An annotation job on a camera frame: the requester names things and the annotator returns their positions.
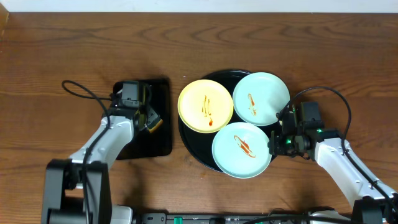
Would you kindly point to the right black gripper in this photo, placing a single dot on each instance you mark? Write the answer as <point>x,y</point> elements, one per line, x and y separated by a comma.
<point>275,144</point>

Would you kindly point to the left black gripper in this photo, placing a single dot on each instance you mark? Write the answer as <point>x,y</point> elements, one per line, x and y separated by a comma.
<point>148,117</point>

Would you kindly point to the green and yellow sponge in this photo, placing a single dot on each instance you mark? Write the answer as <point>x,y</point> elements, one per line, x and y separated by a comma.
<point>151,126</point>

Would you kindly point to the light blue plate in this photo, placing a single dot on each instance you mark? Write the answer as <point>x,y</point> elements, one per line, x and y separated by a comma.
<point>241,150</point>
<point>258,97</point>

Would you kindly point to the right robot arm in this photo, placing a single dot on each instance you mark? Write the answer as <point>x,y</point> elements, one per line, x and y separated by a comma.
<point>372,200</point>

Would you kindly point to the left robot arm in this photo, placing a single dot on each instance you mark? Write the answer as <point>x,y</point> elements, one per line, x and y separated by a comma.
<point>77,189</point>

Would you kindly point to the black rectangular tray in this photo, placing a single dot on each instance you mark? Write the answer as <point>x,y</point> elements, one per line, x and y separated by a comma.
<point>143,143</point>

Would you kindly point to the yellow plate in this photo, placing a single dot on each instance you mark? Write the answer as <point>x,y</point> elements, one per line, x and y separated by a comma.
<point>205,106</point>

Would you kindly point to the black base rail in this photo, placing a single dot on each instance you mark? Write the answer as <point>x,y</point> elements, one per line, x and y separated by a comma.
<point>163,218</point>

